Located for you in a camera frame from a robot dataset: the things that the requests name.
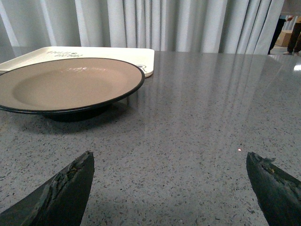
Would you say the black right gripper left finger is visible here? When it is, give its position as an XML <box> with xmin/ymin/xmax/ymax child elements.
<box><xmin>0</xmin><ymin>152</ymin><xmax>95</xmax><ymax>226</ymax></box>

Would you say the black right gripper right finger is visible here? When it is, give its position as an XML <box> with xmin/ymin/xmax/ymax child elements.
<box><xmin>246</xmin><ymin>152</ymin><xmax>301</xmax><ymax>226</ymax></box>

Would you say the beige plate black rim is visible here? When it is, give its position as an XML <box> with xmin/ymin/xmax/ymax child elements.
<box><xmin>0</xmin><ymin>58</ymin><xmax>145</xmax><ymax>121</ymax></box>

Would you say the white rectangular tray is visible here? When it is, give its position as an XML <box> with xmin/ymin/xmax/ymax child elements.
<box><xmin>0</xmin><ymin>46</ymin><xmax>155</xmax><ymax>78</ymax></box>

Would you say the person in brown trousers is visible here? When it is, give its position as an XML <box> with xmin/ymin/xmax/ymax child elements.
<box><xmin>283</xmin><ymin>16</ymin><xmax>301</xmax><ymax>56</ymax></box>

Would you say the brown cardboard box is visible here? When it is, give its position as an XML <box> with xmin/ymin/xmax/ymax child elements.
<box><xmin>275</xmin><ymin>30</ymin><xmax>292</xmax><ymax>47</ymax></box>

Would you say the grey pleated curtain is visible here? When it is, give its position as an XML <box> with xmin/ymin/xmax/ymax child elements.
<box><xmin>0</xmin><ymin>0</ymin><xmax>284</xmax><ymax>55</ymax></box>

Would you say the person in black trousers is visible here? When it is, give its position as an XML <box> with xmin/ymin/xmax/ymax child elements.
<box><xmin>268</xmin><ymin>15</ymin><xmax>294</xmax><ymax>55</ymax></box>

